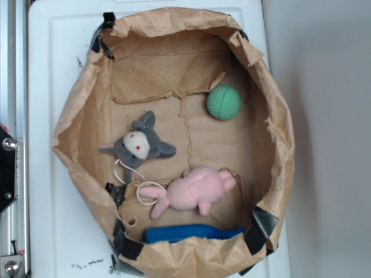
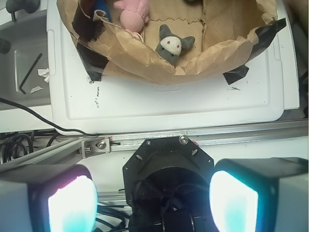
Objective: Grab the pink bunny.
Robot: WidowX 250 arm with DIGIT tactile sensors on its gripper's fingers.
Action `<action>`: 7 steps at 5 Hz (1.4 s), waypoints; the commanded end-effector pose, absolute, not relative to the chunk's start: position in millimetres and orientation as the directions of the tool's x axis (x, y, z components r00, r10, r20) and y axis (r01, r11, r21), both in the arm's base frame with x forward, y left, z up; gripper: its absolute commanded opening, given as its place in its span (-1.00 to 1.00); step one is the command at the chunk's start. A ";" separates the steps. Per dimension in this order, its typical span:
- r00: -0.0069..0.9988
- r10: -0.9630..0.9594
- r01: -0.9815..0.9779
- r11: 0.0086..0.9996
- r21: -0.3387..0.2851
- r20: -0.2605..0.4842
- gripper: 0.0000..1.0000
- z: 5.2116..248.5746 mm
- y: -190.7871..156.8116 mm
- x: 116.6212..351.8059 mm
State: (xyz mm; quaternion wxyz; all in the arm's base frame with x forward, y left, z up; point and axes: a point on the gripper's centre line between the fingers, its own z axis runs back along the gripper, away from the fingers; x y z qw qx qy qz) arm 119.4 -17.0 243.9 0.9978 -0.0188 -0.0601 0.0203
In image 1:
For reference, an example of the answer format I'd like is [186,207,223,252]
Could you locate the pink plush bunny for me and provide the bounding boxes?
[136,167,237,220]

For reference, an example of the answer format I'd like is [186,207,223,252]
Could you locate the brown paper bag bin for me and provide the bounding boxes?
[52,8,295,277]

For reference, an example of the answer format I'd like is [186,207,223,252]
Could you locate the grey plush donkey toy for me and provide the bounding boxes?
[99,111,176,185]

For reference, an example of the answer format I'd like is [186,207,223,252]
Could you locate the green foam golf ball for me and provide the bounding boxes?
[206,85,242,120]

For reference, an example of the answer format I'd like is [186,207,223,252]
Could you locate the blue plastic bottle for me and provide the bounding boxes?
[145,224,245,244]

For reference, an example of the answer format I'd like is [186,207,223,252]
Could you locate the black metal bracket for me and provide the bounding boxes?
[0,123,18,214]

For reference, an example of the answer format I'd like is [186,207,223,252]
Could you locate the aluminium frame rail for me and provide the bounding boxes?
[1,1,31,277]

